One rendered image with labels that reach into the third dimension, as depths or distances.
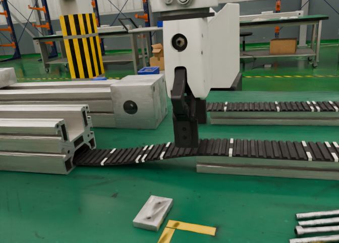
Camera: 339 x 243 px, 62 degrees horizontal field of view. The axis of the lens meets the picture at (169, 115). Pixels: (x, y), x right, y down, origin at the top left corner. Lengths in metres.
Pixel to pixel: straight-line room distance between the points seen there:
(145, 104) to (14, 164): 0.25
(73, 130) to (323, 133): 0.44
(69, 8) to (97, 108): 3.45
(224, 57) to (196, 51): 0.52
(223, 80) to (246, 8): 7.18
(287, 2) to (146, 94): 7.51
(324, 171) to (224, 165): 0.13
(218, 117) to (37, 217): 0.37
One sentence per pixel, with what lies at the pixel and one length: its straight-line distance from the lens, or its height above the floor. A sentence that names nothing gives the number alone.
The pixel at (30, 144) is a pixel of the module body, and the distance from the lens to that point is 0.49.
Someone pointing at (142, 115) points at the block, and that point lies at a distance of 0.59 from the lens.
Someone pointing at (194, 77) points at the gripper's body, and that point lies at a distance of 0.34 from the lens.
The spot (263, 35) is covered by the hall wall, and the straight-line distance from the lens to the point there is 8.02.
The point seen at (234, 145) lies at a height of 0.81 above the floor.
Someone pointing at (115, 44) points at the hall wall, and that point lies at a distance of 9.27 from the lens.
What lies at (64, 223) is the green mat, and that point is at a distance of 0.38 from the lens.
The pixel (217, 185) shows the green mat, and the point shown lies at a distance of 0.40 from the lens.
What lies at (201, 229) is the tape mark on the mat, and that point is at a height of 0.78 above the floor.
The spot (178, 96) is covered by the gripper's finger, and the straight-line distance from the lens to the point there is 0.32.
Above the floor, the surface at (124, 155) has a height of 0.79.
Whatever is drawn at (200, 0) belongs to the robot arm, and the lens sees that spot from 0.35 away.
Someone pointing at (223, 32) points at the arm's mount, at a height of 0.94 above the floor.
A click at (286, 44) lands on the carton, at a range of 5.26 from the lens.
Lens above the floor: 1.00
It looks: 19 degrees down
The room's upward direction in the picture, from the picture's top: 5 degrees counter-clockwise
